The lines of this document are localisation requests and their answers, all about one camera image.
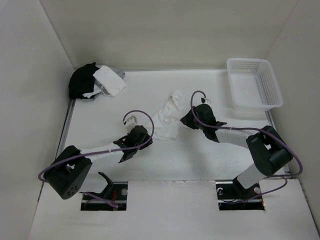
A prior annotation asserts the black tank top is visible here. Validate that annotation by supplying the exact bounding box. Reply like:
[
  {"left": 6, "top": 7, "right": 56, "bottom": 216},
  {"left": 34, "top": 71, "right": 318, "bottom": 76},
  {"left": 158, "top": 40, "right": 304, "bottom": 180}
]
[{"left": 68, "top": 62, "right": 102, "bottom": 100}]

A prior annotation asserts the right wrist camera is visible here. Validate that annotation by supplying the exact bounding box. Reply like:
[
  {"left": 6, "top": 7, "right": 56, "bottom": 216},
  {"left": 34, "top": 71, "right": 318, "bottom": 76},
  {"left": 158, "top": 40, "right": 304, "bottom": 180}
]
[{"left": 201, "top": 97, "right": 212, "bottom": 105}]

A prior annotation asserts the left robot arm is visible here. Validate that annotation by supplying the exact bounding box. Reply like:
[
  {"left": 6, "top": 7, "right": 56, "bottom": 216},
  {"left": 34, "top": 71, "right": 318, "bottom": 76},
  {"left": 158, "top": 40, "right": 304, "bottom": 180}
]
[{"left": 38, "top": 125, "right": 154, "bottom": 200}]

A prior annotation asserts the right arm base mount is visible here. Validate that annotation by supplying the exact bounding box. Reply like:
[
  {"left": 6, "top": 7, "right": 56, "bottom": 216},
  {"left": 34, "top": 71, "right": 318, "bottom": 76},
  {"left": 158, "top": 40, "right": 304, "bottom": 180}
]
[{"left": 215, "top": 181, "right": 265, "bottom": 211}]

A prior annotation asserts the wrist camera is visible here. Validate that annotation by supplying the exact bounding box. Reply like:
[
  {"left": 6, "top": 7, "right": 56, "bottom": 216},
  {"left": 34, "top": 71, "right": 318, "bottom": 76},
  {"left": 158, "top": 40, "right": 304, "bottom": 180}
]
[
  {"left": 201, "top": 97, "right": 212, "bottom": 105},
  {"left": 123, "top": 115, "right": 138, "bottom": 133}
]

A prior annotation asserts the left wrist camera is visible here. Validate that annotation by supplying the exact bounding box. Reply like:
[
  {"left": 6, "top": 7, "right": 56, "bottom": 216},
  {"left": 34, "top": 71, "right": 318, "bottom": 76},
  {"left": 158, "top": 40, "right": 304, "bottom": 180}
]
[{"left": 123, "top": 115, "right": 138, "bottom": 133}]

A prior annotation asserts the grey tank top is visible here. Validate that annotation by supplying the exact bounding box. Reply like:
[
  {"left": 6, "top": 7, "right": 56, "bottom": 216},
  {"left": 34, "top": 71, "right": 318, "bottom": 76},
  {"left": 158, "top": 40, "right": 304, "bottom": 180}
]
[{"left": 110, "top": 67, "right": 126, "bottom": 79}]

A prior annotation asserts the white plastic basket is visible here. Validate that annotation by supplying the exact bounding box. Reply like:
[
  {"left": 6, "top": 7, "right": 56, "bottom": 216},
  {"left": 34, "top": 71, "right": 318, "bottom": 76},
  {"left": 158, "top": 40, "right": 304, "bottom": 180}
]
[{"left": 226, "top": 58, "right": 284, "bottom": 112}]

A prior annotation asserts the white tank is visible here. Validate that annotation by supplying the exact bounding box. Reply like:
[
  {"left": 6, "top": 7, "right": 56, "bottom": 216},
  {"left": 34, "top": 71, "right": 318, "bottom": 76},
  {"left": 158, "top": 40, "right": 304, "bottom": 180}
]
[
  {"left": 93, "top": 65, "right": 127, "bottom": 97},
  {"left": 152, "top": 90, "right": 185, "bottom": 141}
]

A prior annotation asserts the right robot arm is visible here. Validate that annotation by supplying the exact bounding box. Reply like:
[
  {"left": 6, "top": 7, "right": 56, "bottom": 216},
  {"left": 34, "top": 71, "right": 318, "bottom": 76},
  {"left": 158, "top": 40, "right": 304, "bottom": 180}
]
[{"left": 180, "top": 103, "right": 293, "bottom": 198}]

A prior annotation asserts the folded white tank top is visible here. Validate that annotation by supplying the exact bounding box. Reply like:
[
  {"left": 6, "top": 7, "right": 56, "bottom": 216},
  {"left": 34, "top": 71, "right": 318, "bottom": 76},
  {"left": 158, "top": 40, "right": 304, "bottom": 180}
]
[{"left": 93, "top": 65, "right": 127, "bottom": 97}]

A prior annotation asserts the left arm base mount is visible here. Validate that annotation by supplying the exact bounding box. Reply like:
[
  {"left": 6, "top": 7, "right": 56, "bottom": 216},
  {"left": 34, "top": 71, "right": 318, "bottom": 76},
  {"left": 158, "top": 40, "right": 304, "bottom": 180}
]
[{"left": 80, "top": 172, "right": 129, "bottom": 212}]

